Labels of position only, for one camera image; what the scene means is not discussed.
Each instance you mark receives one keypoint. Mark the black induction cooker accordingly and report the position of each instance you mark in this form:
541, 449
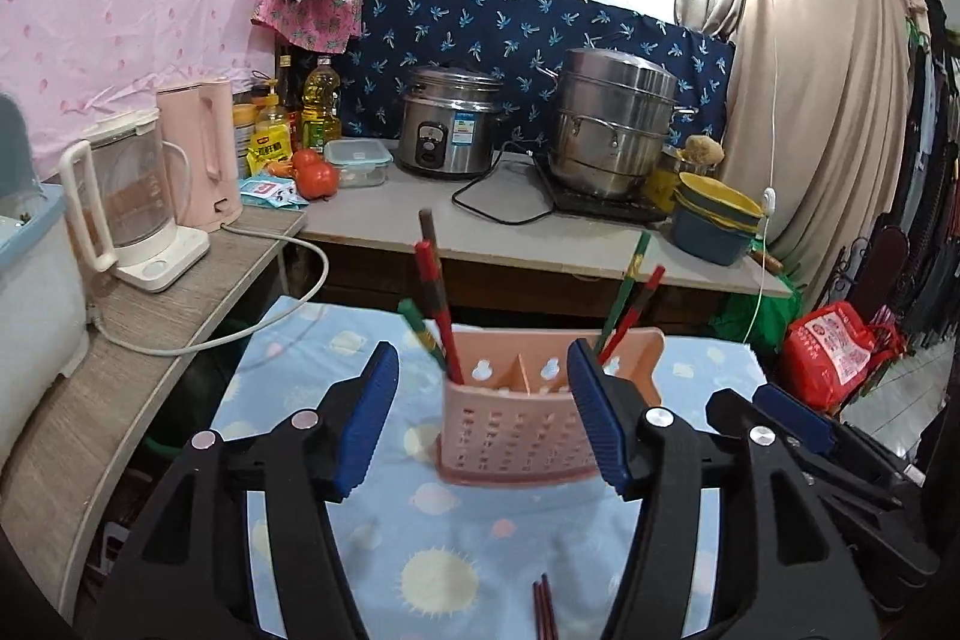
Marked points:
600, 206

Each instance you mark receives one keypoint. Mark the glass kettle with white base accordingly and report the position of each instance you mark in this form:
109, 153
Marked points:
127, 190

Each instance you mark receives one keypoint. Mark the steel steamer pot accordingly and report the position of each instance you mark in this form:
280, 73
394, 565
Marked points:
607, 123

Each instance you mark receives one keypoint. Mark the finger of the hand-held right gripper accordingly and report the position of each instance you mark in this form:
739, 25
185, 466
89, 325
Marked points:
727, 411
795, 422

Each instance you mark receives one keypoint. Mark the yellow bowl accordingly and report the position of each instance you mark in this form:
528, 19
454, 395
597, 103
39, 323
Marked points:
712, 194

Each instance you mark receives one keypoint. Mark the beige curtain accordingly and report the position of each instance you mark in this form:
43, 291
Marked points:
825, 85

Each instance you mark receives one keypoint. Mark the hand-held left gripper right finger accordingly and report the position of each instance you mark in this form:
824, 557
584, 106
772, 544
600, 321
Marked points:
596, 415

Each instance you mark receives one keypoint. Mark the pink electric kettle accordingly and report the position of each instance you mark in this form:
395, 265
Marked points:
199, 153

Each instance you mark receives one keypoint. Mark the pink perforated utensil basket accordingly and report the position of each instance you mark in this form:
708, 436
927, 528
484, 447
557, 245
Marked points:
517, 430

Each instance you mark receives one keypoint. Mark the blue printed tablecloth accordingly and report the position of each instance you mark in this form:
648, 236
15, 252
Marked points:
465, 535

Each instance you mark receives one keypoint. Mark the yellow seasoning packet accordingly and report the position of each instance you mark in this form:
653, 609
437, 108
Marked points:
270, 149

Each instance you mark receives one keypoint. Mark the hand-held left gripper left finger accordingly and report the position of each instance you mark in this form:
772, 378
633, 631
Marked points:
367, 422

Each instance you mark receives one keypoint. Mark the cooking oil bottle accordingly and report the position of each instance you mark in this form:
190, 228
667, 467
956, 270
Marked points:
321, 108

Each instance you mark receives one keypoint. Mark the glass food container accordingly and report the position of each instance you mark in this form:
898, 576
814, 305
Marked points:
358, 164

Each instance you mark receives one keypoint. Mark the dark sauce bottle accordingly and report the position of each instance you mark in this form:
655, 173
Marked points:
287, 85

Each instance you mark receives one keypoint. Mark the blue plastic basin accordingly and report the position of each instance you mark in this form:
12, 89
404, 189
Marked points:
712, 242

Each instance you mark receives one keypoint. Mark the navy printed cloth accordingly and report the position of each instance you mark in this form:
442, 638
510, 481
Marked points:
487, 33

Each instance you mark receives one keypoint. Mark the brown chopstick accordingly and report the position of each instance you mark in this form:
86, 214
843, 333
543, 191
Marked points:
429, 231

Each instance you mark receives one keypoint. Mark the green chopstick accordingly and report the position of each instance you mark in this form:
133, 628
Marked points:
634, 261
416, 321

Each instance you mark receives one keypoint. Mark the steel rice cooker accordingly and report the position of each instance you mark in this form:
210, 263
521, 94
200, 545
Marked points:
450, 130

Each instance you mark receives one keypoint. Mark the white storage box blue lid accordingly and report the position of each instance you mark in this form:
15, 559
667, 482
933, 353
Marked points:
37, 310

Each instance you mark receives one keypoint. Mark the red plastic bag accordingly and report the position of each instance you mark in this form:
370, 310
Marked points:
832, 347

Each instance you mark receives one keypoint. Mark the red tomato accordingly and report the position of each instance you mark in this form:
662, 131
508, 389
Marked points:
315, 175

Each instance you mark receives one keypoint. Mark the dark metal chair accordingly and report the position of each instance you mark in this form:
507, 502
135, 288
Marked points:
889, 257

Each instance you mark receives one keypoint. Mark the hanging clothes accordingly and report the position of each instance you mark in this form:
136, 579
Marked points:
930, 160

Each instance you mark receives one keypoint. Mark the blue snack packet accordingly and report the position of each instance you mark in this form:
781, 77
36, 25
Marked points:
274, 194

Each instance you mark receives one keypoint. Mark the brown potato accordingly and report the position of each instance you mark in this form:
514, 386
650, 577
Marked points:
703, 149

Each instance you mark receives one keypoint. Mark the green plastic bag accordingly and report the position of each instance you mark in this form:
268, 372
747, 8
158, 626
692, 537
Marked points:
750, 317

